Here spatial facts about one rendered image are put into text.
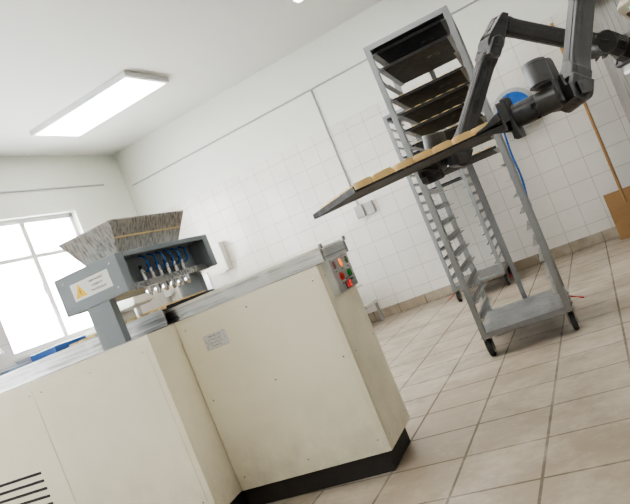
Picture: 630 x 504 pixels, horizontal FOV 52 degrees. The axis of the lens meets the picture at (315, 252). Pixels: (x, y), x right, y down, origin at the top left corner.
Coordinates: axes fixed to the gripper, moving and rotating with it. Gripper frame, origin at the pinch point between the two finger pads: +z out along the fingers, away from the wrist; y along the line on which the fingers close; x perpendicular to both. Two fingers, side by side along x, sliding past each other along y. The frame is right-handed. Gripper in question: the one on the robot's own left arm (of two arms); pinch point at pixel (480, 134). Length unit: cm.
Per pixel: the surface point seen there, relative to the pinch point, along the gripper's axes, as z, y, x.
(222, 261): 427, -25, 434
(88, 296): 170, -12, 17
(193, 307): 144, 10, 41
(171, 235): 166, -25, 72
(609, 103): 0, -4, 492
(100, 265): 159, -20, 19
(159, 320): 157, 9, 34
